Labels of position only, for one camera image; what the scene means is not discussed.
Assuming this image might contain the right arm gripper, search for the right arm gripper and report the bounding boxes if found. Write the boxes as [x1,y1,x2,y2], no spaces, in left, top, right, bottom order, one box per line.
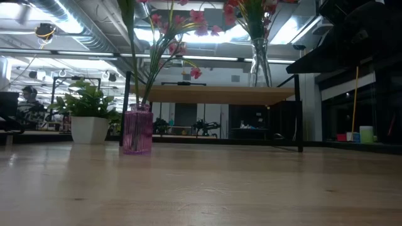
[286,0,402,74]

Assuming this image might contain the clear glass vase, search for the clear glass vase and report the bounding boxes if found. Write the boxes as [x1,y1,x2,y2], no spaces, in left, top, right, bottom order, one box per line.
[249,37,273,88]

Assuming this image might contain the orange-red flower bunch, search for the orange-red flower bunch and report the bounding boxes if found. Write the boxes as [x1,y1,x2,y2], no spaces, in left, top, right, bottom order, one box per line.
[222,0,277,85]

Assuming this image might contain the pink flower bunch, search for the pink flower bunch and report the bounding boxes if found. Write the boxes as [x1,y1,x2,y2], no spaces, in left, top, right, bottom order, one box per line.
[138,0,224,106]

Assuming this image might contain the purple ribbed glass vase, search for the purple ribbed glass vase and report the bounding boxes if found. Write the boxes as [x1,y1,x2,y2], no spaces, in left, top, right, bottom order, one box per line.
[122,102,154,155]

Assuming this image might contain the wooden shelf black legs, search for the wooden shelf black legs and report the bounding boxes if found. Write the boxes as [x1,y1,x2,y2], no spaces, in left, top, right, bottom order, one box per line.
[119,71,304,153]

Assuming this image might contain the light green cup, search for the light green cup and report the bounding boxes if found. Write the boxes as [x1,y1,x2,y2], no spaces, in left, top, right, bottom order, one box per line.
[359,125,374,144]

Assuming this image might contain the bright ceiling light panel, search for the bright ceiling light panel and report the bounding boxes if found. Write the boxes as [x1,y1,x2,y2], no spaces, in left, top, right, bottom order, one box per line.
[133,27,252,44]

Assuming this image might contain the long LED light bar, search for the long LED light bar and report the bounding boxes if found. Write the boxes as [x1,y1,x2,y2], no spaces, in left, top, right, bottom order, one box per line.
[0,47,305,66]

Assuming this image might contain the green plant white pot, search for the green plant white pot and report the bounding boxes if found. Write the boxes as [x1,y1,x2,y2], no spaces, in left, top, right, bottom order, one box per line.
[48,78,122,145]

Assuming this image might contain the black round ceiling device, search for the black round ceiling device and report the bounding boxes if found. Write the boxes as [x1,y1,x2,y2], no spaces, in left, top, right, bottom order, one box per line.
[34,22,57,41]

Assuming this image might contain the person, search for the person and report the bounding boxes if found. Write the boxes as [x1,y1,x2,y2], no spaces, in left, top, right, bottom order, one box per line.
[17,85,48,125]

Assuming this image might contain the black monitor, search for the black monitor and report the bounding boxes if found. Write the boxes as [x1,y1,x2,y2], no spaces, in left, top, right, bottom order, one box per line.
[0,91,19,117]

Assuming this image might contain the yellow power cable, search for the yellow power cable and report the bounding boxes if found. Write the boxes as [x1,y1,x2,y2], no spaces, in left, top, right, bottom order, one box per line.
[350,65,360,133]

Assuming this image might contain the black aluminium rig frame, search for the black aluminium rig frame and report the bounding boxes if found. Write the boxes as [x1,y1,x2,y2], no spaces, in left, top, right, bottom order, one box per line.
[0,131,402,155]

